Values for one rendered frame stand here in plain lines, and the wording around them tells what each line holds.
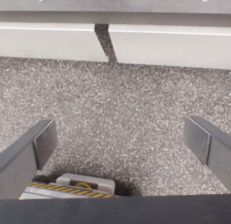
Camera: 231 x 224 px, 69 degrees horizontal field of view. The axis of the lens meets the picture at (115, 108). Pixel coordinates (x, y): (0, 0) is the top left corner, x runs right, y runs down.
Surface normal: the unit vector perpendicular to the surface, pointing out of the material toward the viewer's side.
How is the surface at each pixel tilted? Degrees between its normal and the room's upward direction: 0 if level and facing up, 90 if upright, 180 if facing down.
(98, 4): 90
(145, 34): 90
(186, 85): 0
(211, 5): 90
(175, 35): 90
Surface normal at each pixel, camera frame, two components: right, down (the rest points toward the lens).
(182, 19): -0.11, 0.99
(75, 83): -0.13, -0.11
